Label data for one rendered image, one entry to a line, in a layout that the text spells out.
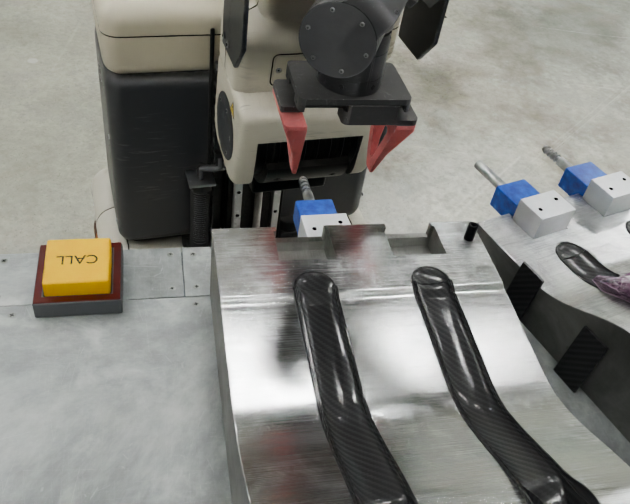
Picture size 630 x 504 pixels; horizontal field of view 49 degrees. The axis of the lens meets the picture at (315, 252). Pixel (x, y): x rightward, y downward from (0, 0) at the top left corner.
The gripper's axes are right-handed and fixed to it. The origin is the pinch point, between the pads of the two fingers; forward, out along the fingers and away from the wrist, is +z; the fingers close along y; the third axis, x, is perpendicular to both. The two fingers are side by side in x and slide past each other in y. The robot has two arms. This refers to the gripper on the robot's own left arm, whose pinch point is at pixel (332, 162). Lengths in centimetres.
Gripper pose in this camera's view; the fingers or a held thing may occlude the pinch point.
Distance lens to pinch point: 67.9
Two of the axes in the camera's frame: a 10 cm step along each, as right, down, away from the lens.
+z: -1.4, 7.2, 6.8
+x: -2.1, -7.0, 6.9
